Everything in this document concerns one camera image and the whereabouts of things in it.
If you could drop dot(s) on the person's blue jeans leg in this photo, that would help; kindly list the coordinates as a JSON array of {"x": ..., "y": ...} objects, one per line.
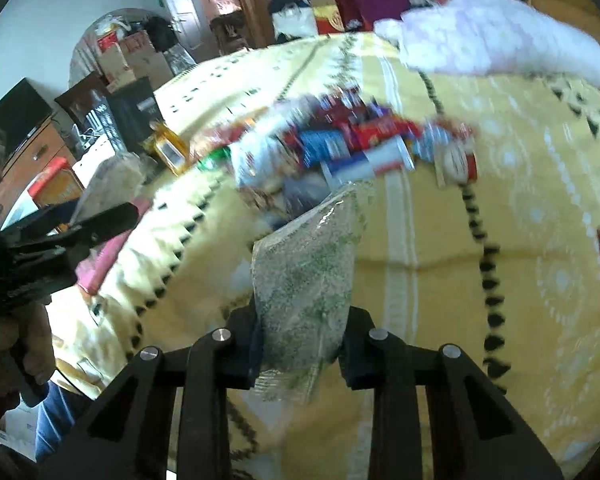
[{"x": 62, "y": 420}]

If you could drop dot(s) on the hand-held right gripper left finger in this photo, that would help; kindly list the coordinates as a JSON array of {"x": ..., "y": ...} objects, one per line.
[{"x": 242, "y": 355}]

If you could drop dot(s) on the dark wooden chair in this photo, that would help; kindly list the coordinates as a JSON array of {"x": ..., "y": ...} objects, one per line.
[{"x": 82, "y": 100}]

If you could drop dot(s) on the small cardboard box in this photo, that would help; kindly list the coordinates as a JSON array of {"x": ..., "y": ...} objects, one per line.
[{"x": 112, "y": 62}]

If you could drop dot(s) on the black television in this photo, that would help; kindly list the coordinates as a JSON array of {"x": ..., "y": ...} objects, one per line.
[{"x": 15, "y": 115}]

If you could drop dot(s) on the white door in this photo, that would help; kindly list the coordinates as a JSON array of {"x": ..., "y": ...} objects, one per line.
[{"x": 177, "y": 5}]

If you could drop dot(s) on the pile of snack packets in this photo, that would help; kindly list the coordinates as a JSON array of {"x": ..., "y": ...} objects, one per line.
[{"x": 340, "y": 145}]

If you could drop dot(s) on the white tote bag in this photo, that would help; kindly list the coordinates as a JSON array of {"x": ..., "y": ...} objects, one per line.
[{"x": 295, "y": 22}]

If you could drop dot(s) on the red box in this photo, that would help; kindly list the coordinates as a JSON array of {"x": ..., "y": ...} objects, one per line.
[{"x": 57, "y": 182}]

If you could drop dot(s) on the large cardboard box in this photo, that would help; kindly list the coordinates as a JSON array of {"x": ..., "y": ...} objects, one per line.
[{"x": 150, "y": 60}]

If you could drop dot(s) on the wooden dresser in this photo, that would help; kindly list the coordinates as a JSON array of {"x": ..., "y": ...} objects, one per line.
[{"x": 35, "y": 155}]

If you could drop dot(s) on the white pink pillow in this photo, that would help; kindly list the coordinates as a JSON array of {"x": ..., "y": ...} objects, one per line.
[{"x": 490, "y": 40}]

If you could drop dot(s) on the clear speckled snack packet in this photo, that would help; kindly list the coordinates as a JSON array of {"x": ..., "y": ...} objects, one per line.
[
  {"x": 110, "y": 180},
  {"x": 305, "y": 280}
]

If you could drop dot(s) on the pink snack packet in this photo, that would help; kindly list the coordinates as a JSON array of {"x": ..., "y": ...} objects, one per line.
[{"x": 102, "y": 260}]

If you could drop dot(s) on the yellow patterned blanket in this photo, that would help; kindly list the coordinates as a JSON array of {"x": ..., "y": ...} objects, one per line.
[{"x": 480, "y": 270}]

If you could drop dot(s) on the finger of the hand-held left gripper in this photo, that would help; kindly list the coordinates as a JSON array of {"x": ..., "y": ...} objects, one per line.
[
  {"x": 45, "y": 222},
  {"x": 100, "y": 227}
]

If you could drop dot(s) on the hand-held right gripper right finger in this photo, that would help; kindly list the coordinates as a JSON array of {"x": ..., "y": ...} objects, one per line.
[{"x": 352, "y": 355}]

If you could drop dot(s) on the yellow snack packet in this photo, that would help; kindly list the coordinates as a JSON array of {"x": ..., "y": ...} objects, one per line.
[{"x": 170, "y": 147}]

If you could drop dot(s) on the person's left hand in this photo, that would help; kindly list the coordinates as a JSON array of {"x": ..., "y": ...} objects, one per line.
[{"x": 35, "y": 340}]

